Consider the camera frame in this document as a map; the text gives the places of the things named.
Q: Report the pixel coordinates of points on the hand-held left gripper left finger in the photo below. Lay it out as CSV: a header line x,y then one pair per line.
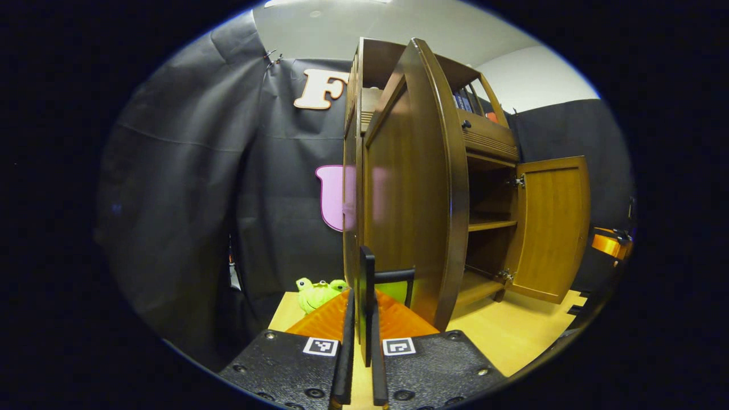
x,y
343,370

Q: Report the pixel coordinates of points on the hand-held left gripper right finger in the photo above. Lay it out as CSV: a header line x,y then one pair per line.
x,y
379,376

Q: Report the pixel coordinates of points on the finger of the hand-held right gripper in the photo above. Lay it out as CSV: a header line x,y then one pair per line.
x,y
609,245

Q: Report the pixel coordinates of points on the wooden cabinet door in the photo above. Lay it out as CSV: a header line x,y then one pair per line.
x,y
416,199
552,228

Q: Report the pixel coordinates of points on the wooden double-door shoe cabinet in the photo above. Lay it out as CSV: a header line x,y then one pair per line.
x,y
379,60

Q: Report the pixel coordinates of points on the green frog plush toy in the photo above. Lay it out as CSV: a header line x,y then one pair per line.
x,y
316,296

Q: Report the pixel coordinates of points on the wooden drawer with black knob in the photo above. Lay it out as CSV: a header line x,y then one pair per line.
x,y
490,136

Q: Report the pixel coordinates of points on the dark blue shelf book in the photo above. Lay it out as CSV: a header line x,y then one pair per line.
x,y
458,101

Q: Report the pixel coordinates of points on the black backdrop cloth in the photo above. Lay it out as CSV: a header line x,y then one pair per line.
x,y
182,199

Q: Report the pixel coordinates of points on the ceiling light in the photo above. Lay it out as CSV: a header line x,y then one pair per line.
x,y
319,2

